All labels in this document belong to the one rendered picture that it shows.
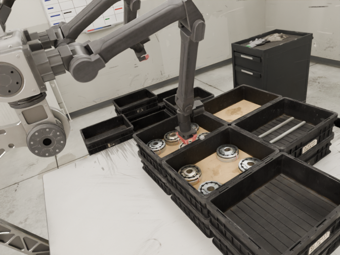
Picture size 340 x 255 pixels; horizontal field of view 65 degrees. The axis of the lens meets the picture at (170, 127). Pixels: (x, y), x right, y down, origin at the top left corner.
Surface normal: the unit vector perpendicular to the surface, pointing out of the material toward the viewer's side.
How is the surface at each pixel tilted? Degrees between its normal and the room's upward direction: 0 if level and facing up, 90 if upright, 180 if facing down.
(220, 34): 90
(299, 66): 90
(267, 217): 0
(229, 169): 0
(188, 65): 111
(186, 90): 107
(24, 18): 90
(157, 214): 0
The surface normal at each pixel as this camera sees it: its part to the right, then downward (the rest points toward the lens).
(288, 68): 0.44, 0.39
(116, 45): 0.47, 0.64
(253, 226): -0.17, -0.85
